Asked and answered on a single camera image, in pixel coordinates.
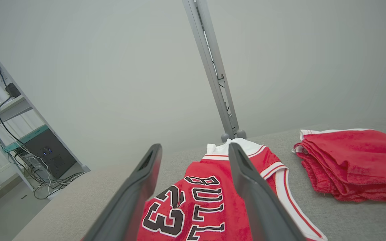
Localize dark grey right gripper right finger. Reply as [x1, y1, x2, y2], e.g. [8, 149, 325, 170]
[228, 143, 306, 241]

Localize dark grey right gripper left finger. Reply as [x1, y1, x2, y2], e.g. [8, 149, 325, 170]
[82, 144, 163, 241]

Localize red white basketball jersey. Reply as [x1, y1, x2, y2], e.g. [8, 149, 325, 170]
[136, 138, 328, 241]

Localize red shorts white trim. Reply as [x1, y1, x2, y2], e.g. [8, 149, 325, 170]
[292, 129, 386, 207]

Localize black computer tower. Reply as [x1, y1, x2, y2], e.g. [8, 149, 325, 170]
[21, 129, 78, 180]

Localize teal box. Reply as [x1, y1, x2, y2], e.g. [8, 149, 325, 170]
[2, 125, 50, 153]

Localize black power brick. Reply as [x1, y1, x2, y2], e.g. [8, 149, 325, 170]
[5, 83, 21, 98]

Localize grey partition post curved foot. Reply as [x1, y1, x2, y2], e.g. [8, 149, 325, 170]
[0, 33, 91, 173]

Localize grey partition post twin feet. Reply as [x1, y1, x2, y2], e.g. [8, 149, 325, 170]
[182, 0, 247, 143]

